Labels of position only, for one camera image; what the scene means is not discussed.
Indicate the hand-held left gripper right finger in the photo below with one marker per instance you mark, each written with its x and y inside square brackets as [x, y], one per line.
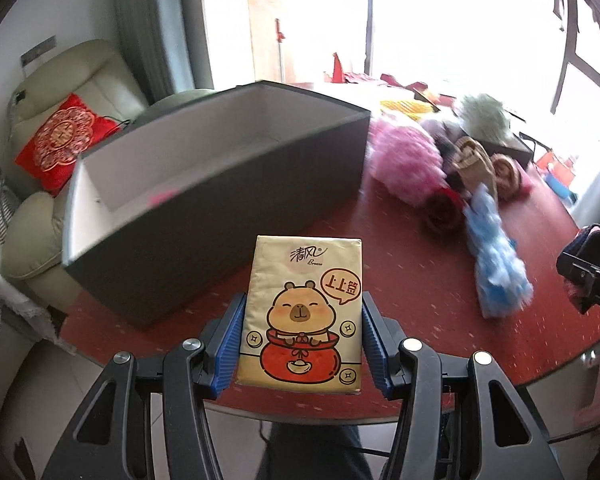
[376, 355]

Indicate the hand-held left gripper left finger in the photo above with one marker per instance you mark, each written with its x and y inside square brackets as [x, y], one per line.
[230, 347]

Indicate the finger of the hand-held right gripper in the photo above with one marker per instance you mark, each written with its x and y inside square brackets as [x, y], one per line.
[577, 269]

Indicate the blue fluffy cloth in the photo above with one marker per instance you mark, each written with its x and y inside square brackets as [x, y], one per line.
[495, 260]

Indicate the yellow cartoon tissue pack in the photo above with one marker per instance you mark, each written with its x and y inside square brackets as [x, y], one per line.
[300, 275]

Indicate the beige knit cloth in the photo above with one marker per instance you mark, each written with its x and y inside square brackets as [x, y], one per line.
[472, 165]

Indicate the grey cardboard box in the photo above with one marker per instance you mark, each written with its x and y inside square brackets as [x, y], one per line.
[220, 200]

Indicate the blue basin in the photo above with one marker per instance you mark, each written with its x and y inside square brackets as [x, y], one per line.
[560, 187]

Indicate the brown pink knit roll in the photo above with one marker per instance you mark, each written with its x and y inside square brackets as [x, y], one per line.
[510, 175]

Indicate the black tray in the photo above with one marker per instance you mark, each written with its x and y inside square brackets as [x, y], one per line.
[512, 151]

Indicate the dark red sock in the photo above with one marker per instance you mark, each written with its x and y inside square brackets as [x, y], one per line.
[442, 210]

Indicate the green fluffy cloth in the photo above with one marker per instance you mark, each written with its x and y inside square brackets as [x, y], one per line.
[482, 117]

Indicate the pink fluffy cloth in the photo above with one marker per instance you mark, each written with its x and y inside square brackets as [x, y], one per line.
[405, 160]

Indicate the white lace cloth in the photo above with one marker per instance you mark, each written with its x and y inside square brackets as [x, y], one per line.
[5, 300]

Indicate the yellow plastic basket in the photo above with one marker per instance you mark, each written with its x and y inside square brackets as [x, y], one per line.
[405, 107]

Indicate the red patterned cushion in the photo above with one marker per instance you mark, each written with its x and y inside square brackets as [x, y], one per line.
[60, 140]

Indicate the red plastic stool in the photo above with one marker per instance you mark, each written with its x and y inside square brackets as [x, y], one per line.
[339, 67]

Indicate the beige leather armchair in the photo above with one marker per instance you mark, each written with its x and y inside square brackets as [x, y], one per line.
[95, 80]

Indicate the wooden board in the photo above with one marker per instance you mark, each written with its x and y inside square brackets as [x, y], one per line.
[265, 40]

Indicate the grey curtain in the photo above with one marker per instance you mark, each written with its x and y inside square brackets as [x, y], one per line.
[165, 35]

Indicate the dark window frame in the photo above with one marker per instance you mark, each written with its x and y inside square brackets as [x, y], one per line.
[575, 45]
[365, 15]

